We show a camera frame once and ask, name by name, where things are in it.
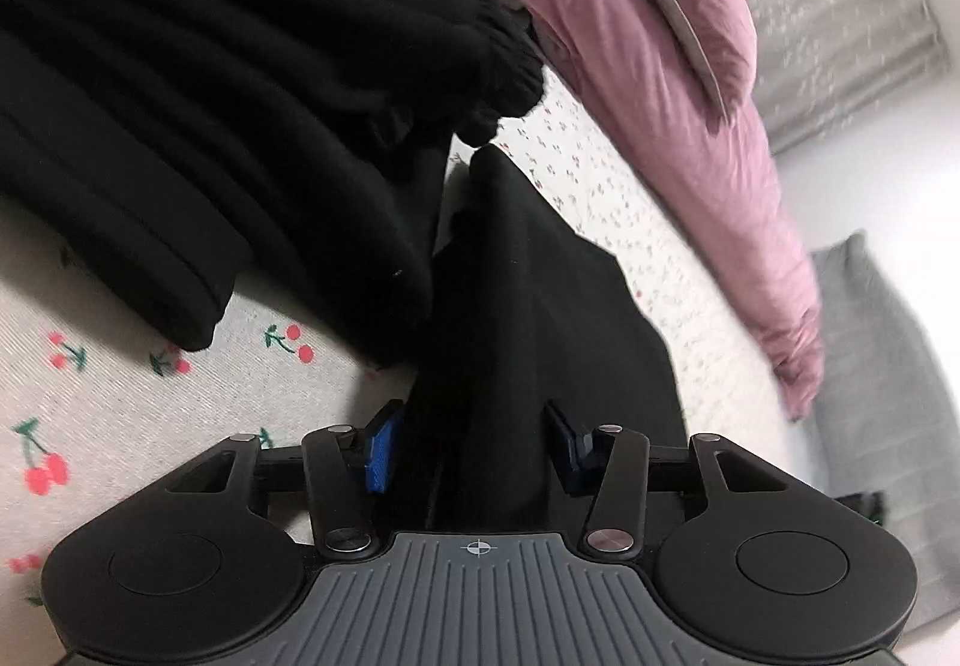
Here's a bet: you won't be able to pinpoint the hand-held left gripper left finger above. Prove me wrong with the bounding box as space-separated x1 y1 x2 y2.
161 400 407 558

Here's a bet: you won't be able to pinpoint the pink duvet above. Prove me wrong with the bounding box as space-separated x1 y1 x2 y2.
375 0 826 423

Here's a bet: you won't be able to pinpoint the black cuffed sweatpants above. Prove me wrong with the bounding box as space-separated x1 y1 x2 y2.
0 0 545 371

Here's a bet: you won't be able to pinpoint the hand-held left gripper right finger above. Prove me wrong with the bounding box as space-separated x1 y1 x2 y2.
544 400 788 556

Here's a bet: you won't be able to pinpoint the black pants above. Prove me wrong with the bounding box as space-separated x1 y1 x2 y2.
405 145 688 539

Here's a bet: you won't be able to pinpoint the grey cloth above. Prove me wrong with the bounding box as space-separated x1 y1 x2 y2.
814 231 960 637

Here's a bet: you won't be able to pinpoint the small dark object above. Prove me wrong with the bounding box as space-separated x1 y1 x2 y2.
834 488 887 526

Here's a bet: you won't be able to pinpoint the cherry print bed sheet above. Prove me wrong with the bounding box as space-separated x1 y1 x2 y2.
0 70 826 637

